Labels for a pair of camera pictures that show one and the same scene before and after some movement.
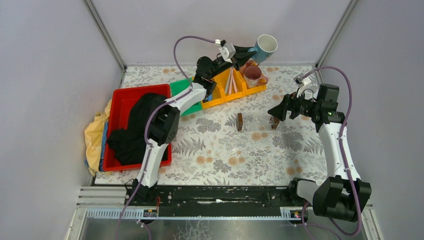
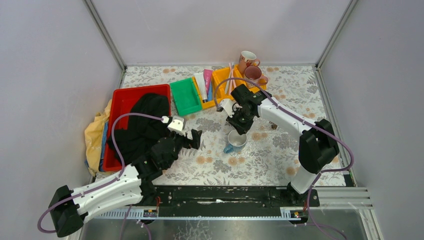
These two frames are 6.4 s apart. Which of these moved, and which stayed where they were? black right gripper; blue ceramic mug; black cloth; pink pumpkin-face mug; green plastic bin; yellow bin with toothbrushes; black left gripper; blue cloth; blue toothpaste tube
Moved: blue ceramic mug; black left gripper; black right gripper
Stayed: green plastic bin; pink pumpkin-face mug; blue cloth; blue toothpaste tube; black cloth; yellow bin with toothbrushes
